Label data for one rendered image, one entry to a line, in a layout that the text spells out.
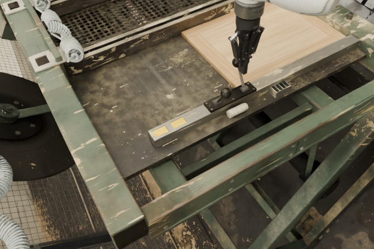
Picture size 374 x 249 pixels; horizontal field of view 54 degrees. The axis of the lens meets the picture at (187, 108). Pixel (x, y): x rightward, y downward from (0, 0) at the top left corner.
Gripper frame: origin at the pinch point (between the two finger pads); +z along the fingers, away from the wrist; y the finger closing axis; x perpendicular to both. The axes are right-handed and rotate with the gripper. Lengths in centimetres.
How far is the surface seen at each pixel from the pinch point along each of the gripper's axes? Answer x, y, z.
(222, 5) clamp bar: 45, 23, 9
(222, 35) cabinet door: 32.5, 14.2, 14.1
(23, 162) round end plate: 40, -82, 45
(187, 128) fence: -4.1, -25.3, 13.5
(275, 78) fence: -2.7, 13.7, 11.7
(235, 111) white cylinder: -7.0, -7.5, 13.1
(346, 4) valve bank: 20, 76, 14
